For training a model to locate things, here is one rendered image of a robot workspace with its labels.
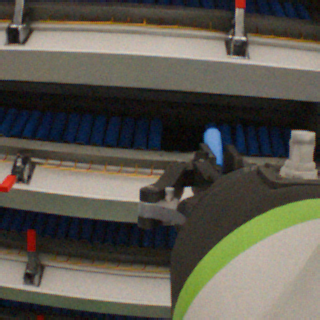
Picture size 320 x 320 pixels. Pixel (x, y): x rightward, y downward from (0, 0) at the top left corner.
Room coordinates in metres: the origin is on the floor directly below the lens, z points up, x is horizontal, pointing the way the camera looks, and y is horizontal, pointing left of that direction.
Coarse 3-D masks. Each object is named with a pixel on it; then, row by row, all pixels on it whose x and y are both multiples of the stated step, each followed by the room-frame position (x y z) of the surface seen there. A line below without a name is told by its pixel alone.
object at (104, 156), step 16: (0, 144) 0.56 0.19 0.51; (16, 144) 0.56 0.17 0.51; (32, 144) 0.56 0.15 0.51; (48, 144) 0.56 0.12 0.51; (64, 144) 0.56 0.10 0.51; (80, 144) 0.56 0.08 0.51; (0, 160) 0.54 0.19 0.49; (64, 160) 0.55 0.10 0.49; (80, 160) 0.55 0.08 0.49; (96, 160) 0.55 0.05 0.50; (112, 160) 0.55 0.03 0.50; (128, 160) 0.55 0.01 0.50; (144, 160) 0.54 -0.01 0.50; (160, 160) 0.54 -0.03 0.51; (256, 160) 0.54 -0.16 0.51; (272, 160) 0.54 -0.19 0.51; (144, 176) 0.53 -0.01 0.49
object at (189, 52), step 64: (0, 0) 0.61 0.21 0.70; (64, 0) 0.61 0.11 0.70; (128, 0) 0.60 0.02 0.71; (192, 0) 0.61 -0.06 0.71; (256, 0) 0.64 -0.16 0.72; (0, 64) 0.51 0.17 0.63; (64, 64) 0.51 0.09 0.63; (128, 64) 0.50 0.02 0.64; (192, 64) 0.50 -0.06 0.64; (256, 64) 0.49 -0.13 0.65
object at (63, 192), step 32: (128, 96) 0.67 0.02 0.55; (160, 96) 0.67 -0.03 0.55; (192, 96) 0.66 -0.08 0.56; (224, 96) 0.66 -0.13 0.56; (256, 128) 0.65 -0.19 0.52; (0, 192) 0.51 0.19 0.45; (32, 192) 0.51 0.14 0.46; (64, 192) 0.51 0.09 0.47; (96, 192) 0.51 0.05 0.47; (128, 192) 0.51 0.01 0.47; (192, 192) 0.52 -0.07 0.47
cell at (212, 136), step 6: (210, 132) 0.43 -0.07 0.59; (216, 132) 0.43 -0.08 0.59; (204, 138) 0.43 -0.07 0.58; (210, 138) 0.42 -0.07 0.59; (216, 138) 0.42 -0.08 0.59; (210, 144) 0.41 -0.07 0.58; (216, 144) 0.41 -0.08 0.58; (216, 150) 0.40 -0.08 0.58; (216, 156) 0.39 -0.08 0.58; (222, 156) 0.40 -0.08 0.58; (216, 162) 0.38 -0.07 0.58; (222, 162) 0.39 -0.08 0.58; (216, 168) 0.38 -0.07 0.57; (222, 168) 0.38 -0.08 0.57
